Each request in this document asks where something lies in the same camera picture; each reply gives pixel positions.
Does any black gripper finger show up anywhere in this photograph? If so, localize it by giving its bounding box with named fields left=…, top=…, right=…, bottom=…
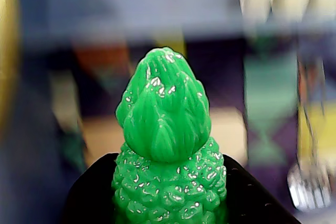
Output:
left=61, top=152, right=119, bottom=224
left=222, top=154, right=303, bottom=224

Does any green toy pineapple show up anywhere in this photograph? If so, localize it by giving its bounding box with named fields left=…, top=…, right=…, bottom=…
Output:
left=111, top=46, right=228, bottom=224

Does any silver metal fork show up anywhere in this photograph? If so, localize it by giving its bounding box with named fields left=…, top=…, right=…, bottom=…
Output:
left=287, top=56, right=333, bottom=210

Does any colourful backsplash panel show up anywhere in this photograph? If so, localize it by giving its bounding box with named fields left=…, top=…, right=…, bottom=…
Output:
left=48, top=35, right=336, bottom=214

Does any blue toy kitchen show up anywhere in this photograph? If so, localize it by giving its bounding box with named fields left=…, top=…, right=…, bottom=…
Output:
left=0, top=0, right=336, bottom=224

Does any gold door handle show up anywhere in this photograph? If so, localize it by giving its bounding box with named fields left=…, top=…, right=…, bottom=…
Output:
left=0, top=0, right=21, bottom=133

